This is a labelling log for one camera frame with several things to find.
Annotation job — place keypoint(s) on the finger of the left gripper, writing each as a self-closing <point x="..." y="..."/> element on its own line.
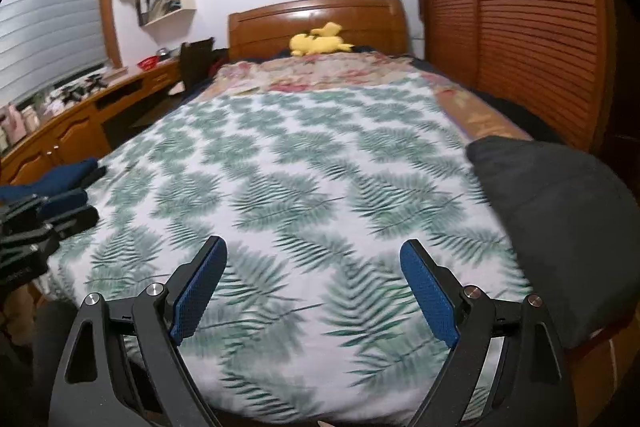
<point x="54" y="206"/>
<point x="74" y="221"/>

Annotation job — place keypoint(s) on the wooden bed headboard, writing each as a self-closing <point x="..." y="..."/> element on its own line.
<point x="266" y="31"/>

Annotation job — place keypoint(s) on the folded black garment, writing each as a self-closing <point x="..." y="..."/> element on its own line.
<point x="92" y="177"/>

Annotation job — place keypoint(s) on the red basket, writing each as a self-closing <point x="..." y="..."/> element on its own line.
<point x="148" y="63"/>

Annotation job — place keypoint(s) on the black zip jacket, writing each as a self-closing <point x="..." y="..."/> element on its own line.
<point x="574" y="227"/>

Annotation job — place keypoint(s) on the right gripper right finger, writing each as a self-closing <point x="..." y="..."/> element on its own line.
<point x="531" y="386"/>

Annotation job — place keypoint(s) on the green leaf pattern bedsheet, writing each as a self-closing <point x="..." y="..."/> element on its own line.
<point x="314" y="193"/>

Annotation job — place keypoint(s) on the yellow plush toy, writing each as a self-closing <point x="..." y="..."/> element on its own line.
<point x="324" y="40"/>

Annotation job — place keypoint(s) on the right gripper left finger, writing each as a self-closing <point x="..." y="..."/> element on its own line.
<point x="94" y="386"/>

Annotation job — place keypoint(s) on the grey window blind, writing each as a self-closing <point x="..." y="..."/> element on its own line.
<point x="46" y="41"/>

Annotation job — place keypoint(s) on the folded navy blue garment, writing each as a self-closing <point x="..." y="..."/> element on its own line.
<point x="58" y="180"/>

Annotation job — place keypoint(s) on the floral quilt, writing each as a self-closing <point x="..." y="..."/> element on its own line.
<point x="473" y="117"/>

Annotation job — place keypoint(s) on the wooden louvered wardrobe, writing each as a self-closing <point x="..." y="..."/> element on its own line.
<point x="556" y="58"/>

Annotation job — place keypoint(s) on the long wooden desk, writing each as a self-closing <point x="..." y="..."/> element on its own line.
<point x="78" y="133"/>

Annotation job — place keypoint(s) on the dark wooden chair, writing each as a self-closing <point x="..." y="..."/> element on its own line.
<point x="195" y="60"/>

